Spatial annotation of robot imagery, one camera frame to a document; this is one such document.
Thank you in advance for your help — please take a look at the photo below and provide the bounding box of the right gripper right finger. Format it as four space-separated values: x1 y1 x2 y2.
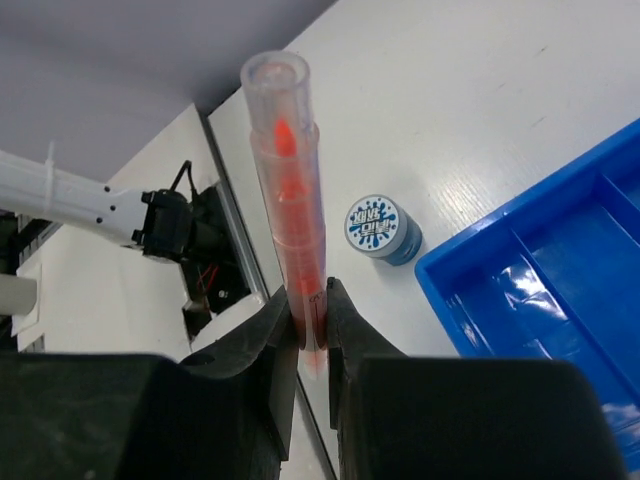
327 278 627 479

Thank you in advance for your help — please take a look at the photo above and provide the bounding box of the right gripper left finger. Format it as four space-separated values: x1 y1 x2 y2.
1 291 298 479

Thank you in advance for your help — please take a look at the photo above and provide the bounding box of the blue tape roll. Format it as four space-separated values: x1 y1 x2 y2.
344 194 423 266

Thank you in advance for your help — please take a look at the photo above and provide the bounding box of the orange thin pen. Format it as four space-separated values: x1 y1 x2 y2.
241 51 327 378

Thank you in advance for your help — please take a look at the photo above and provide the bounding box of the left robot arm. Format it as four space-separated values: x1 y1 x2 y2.
1 152 195 262

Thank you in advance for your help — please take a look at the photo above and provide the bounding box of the blue plastic compartment tray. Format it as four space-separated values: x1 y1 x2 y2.
415 123 639 471

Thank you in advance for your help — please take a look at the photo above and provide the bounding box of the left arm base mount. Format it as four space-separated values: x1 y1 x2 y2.
171 160 250 341

